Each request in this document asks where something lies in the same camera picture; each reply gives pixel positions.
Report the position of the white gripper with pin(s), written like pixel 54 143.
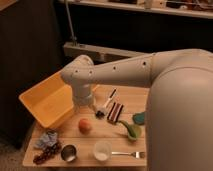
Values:
pixel 83 101

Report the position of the dark purple grape bunch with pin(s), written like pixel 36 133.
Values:
pixel 48 153

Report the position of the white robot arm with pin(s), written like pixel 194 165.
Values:
pixel 179 108

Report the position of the yellow plastic tray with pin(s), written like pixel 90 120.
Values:
pixel 50 102

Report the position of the orange peach fruit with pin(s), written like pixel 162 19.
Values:
pixel 84 126

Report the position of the brown striped chocolate bar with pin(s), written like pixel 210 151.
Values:
pixel 114 113

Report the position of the crumpled blue cloth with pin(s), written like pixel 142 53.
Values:
pixel 47 139

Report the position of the small metal cup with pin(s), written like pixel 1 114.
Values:
pixel 69 153

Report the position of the white plastic cup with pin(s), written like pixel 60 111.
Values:
pixel 102 151

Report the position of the teal green sponge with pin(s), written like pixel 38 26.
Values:
pixel 139 118

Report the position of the green toy pepper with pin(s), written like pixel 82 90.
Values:
pixel 133 130

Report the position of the silver metal fork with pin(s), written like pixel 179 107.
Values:
pixel 138 155

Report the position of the grey metal shelf rail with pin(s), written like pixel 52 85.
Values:
pixel 100 51

